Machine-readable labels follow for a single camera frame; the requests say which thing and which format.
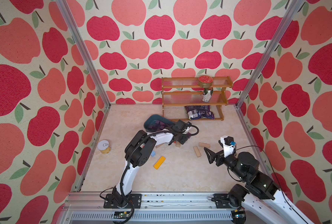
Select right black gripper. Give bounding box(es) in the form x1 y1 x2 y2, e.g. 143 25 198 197
205 145 244 182

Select teal plastic storage bin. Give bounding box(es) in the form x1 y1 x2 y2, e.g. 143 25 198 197
144 114 175 133

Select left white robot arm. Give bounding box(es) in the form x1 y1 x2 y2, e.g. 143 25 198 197
111 118 199 208

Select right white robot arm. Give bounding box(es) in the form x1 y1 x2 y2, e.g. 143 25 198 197
204 136 312 224

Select natural wood flat block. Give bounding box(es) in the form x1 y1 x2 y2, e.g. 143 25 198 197
199 142 211 148

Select purple snack bag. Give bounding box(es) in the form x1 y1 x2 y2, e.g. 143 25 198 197
184 105 215 120

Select natural wood long block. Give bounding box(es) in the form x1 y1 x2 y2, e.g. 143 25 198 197
193 146 201 157

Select yellow long block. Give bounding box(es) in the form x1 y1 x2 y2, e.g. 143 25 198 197
153 156 166 170

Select wooden three-tier shelf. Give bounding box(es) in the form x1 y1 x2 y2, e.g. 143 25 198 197
161 77 233 121

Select red round tin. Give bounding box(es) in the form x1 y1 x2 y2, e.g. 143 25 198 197
198 75 214 88

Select yellow tin can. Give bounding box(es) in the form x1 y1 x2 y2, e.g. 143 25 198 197
97 140 111 154

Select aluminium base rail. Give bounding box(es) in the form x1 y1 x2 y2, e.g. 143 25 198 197
56 191 295 224

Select right aluminium frame post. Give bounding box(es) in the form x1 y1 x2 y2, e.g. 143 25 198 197
235 0 305 108

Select aluminium frame post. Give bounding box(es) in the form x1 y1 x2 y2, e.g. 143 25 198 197
55 0 111 108
235 0 305 108

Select left aluminium frame post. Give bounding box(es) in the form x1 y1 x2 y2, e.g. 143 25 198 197
55 0 111 108

